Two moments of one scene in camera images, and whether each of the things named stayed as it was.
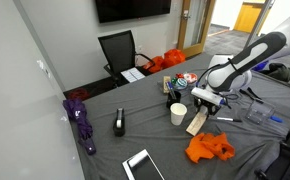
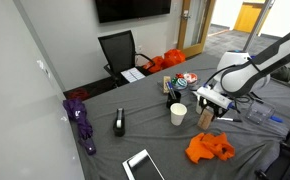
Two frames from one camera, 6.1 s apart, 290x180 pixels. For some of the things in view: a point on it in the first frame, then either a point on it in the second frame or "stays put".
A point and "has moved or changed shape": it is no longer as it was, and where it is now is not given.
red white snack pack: (190, 77) stays put
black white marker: (229, 119) stays put
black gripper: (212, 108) -> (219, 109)
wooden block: (196, 123) has moved or changed shape
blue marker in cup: (171, 89) stays put
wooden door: (195, 22) stays put
